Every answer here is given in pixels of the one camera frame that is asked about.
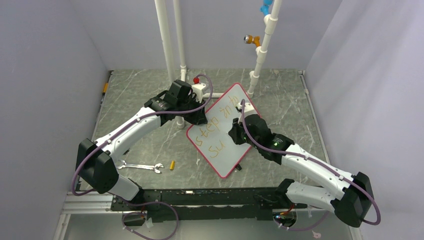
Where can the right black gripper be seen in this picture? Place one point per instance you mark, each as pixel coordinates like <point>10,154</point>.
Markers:
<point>234,132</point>

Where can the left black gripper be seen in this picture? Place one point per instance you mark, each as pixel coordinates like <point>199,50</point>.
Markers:
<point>198,118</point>

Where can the pink framed whiteboard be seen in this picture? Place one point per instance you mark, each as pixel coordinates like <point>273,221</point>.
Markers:
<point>212,140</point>

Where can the yellow marker cap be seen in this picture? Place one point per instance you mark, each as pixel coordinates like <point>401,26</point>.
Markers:
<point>172,165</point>

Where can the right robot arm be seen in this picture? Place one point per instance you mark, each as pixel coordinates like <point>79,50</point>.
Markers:
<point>349,196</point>

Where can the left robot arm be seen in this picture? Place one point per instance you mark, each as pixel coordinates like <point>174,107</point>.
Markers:
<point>96,160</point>

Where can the silver open-end wrench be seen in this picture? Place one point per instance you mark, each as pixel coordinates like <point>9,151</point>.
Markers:
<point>121,164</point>

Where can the blue clamp on pipe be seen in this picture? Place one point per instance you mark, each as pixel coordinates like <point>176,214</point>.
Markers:
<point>265,7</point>

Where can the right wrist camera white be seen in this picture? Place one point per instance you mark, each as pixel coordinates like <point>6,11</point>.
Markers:
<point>245,109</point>

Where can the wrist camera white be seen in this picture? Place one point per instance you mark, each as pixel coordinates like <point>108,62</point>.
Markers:
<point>245,109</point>
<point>199,88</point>

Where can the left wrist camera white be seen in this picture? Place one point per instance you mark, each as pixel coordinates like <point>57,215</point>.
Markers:
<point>199,88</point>

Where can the orange clamp mounted camera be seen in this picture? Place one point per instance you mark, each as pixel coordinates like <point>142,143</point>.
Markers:
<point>249,39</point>

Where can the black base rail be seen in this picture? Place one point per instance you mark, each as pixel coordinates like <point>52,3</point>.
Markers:
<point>260,203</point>

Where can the white pvc pipe frame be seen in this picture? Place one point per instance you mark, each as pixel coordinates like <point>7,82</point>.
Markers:
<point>270,21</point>

